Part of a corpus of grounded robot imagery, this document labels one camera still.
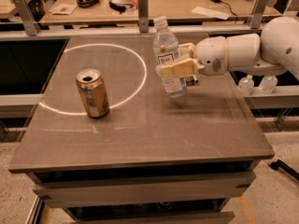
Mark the left metal bracket post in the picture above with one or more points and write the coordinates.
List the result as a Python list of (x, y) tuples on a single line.
[(30, 26)]

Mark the clear plastic water bottle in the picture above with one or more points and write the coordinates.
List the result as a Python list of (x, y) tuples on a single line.
[(165, 46)]

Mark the small clear bottle on shelf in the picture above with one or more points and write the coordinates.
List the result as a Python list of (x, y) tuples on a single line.
[(246, 84)]

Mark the black sunglasses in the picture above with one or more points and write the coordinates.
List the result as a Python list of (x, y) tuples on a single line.
[(121, 8)]

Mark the lower grey drawer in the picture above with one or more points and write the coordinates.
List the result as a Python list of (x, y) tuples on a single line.
[(186, 218)]

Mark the grey drawer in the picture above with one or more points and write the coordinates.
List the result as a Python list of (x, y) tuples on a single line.
[(186, 218), (157, 189)]

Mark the paper note on desk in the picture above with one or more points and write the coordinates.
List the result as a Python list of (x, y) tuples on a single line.
[(63, 9)]

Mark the upper grey drawer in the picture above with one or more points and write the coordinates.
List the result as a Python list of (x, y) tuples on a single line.
[(157, 189)]

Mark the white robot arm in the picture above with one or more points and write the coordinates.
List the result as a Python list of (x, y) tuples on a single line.
[(271, 53)]

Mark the black snack packet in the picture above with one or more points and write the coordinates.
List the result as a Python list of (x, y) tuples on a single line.
[(192, 81)]

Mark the metal bracket post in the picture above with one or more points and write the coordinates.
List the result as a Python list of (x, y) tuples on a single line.
[(143, 16), (30, 26), (255, 19)]

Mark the middle metal bracket post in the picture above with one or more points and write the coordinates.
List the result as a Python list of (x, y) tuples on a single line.
[(143, 16)]

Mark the white paper sheet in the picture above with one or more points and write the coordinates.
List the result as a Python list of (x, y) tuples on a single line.
[(211, 13)]

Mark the right metal bracket post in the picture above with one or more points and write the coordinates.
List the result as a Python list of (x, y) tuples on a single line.
[(255, 19)]

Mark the black stand leg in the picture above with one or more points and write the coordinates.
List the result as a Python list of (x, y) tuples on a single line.
[(278, 164)]

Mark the gold soda can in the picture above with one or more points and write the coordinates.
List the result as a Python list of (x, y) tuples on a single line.
[(93, 93)]

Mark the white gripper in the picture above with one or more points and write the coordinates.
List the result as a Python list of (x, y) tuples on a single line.
[(210, 56)]

